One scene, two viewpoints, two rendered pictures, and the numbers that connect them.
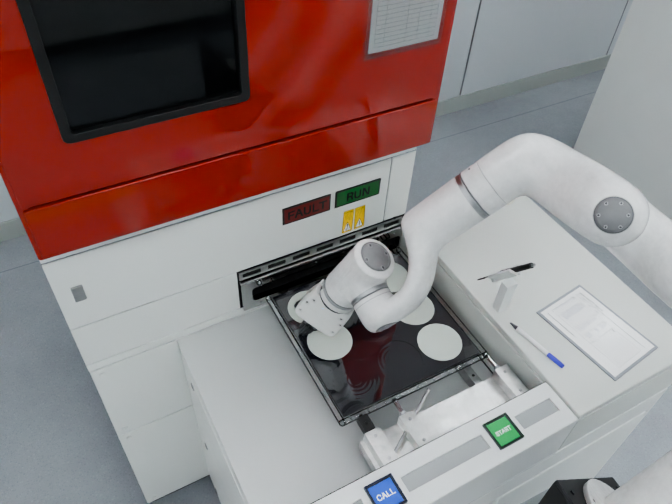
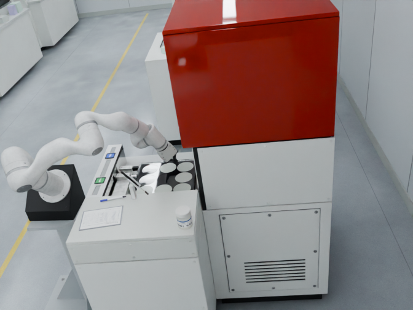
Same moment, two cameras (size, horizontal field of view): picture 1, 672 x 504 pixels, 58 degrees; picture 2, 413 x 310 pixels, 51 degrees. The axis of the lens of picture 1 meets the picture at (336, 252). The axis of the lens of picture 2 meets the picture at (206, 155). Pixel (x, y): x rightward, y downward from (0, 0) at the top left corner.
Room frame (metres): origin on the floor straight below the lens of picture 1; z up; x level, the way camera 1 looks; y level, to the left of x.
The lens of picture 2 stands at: (2.32, -1.58, 2.34)
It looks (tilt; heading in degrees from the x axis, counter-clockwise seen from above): 32 degrees down; 128
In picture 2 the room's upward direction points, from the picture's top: 8 degrees counter-clockwise
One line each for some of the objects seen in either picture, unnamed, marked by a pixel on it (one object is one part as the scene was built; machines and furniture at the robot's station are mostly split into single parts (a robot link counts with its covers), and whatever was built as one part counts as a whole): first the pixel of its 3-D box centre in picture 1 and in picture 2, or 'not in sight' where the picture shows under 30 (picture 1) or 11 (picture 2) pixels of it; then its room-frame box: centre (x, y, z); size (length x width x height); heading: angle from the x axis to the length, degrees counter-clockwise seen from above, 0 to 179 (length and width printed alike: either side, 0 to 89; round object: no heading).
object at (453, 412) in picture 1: (445, 423); (121, 188); (0.63, -0.25, 0.87); 0.36 x 0.08 x 0.03; 121
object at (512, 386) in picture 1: (510, 384); not in sight; (0.71, -0.39, 0.89); 0.08 x 0.03 x 0.03; 31
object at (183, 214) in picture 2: not in sight; (184, 218); (1.24, -0.43, 1.01); 0.07 x 0.07 x 0.10
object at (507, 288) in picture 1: (502, 282); (134, 187); (0.88, -0.36, 1.03); 0.06 x 0.04 x 0.13; 31
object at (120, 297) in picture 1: (253, 249); (202, 141); (0.94, 0.18, 1.02); 0.82 x 0.03 x 0.40; 121
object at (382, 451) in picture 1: (381, 449); (126, 168); (0.55, -0.11, 0.89); 0.08 x 0.03 x 0.03; 31
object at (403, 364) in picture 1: (373, 324); (165, 178); (0.84, -0.10, 0.90); 0.34 x 0.34 x 0.01; 31
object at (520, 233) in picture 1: (531, 297); (137, 225); (0.96, -0.48, 0.89); 0.62 x 0.35 x 0.14; 31
